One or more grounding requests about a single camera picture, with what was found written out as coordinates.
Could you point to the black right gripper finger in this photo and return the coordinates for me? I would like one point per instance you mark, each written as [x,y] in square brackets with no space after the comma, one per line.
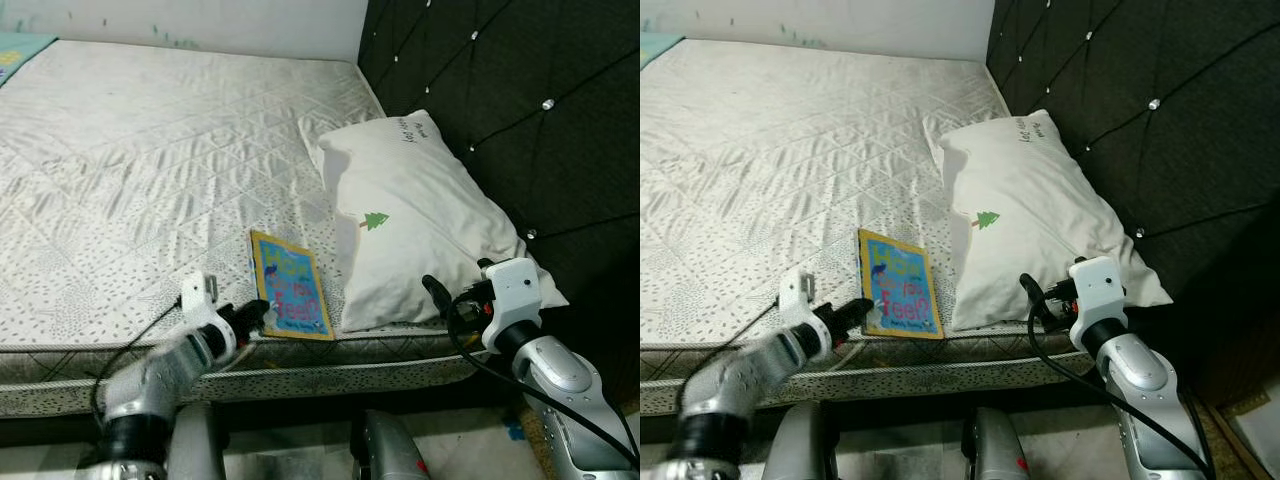
[435,292]
[1032,292]

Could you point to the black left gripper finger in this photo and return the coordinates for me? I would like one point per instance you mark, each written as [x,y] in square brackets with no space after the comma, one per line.
[858,310]
[255,310]

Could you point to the white pillow green tree print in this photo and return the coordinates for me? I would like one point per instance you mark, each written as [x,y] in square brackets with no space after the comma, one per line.
[420,220]
[1030,220]

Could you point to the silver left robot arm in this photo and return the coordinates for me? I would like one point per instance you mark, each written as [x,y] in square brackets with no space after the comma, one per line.
[150,380]
[740,380]

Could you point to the silver left robot leg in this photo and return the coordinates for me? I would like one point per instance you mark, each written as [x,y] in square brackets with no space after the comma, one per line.
[195,445]
[812,445]

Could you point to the silver robot leg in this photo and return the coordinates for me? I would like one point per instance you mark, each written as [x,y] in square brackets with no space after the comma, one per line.
[195,445]
[995,450]
[390,450]
[812,445]

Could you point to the white quilted mattress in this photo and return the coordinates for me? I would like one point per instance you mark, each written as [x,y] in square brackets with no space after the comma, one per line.
[780,180]
[150,180]

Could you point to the silver right robot leg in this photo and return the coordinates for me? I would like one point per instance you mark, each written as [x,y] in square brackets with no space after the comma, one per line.
[995,450]
[390,450]

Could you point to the black tufted headboard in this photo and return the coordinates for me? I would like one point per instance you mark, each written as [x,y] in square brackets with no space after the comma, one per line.
[1170,100]
[540,100]

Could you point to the teal blanket colourful hearts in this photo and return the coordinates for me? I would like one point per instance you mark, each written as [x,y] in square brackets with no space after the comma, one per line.
[20,55]
[655,48]

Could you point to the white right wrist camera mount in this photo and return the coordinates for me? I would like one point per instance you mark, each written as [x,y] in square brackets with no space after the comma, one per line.
[515,290]
[1100,288]

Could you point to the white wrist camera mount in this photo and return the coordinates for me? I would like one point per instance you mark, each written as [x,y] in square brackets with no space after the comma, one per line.
[198,292]
[800,290]
[1100,288]
[515,290]

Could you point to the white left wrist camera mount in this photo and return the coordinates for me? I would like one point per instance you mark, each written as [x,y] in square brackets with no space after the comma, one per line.
[800,290]
[198,292]

